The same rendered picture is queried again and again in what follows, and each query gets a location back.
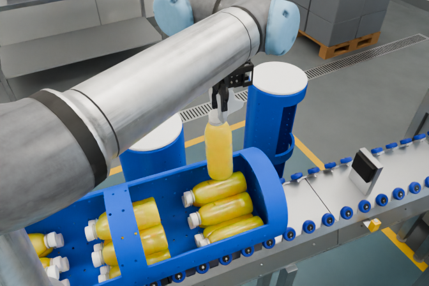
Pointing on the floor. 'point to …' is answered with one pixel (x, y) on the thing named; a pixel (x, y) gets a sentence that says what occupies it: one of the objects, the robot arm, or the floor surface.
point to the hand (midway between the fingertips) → (216, 113)
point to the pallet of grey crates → (336, 1)
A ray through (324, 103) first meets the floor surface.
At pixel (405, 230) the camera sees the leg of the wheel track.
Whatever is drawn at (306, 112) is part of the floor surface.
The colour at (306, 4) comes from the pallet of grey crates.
